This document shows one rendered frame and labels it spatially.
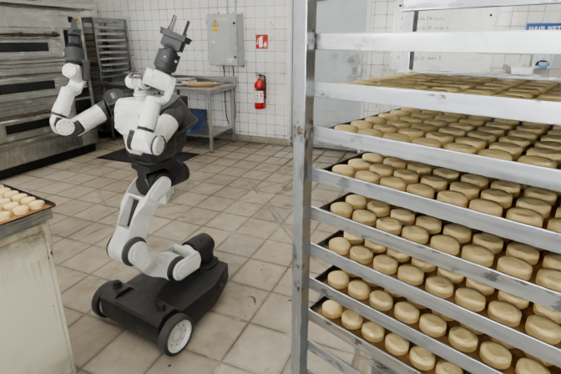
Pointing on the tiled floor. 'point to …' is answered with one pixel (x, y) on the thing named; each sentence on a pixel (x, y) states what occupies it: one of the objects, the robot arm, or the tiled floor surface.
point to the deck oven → (37, 79)
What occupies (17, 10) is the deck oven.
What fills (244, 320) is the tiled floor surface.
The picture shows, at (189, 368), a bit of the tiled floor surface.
